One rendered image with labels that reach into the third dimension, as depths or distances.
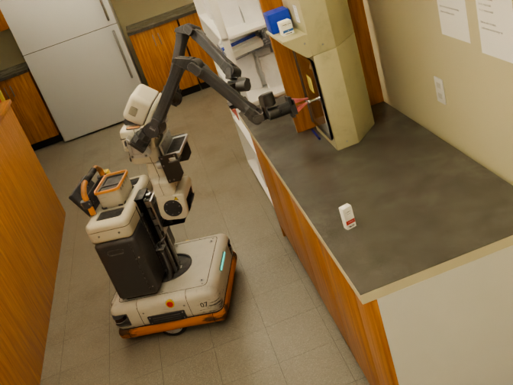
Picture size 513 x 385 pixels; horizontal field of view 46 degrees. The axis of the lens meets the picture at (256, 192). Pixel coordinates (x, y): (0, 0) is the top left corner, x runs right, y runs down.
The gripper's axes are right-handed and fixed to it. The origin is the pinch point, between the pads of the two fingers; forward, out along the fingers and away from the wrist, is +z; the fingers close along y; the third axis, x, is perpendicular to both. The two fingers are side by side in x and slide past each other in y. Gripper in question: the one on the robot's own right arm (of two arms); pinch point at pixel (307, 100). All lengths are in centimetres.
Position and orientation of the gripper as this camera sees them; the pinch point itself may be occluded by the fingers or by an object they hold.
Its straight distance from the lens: 288.1
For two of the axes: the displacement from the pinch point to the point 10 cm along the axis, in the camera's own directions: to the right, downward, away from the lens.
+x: -1.7, -2.2, 9.6
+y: -3.2, -9.1, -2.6
